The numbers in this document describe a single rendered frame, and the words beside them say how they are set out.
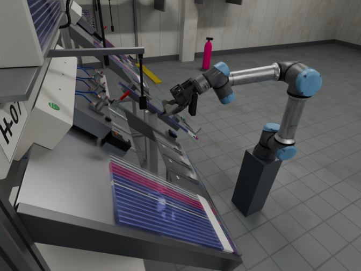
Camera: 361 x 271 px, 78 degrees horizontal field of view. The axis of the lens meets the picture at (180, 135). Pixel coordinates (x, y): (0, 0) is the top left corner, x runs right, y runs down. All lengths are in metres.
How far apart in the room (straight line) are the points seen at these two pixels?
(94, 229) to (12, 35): 0.33
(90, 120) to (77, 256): 0.57
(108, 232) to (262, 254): 1.44
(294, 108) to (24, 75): 1.15
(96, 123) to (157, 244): 0.36
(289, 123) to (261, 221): 0.91
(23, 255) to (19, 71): 0.27
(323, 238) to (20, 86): 2.02
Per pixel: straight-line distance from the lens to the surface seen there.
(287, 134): 1.36
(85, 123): 0.69
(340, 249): 2.10
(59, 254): 1.07
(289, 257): 1.88
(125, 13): 4.65
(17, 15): 0.39
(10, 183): 0.79
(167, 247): 0.61
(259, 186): 1.70
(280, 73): 1.29
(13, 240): 0.42
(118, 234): 0.51
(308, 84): 1.21
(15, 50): 0.40
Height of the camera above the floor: 1.51
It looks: 35 degrees down
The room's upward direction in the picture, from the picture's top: 4 degrees clockwise
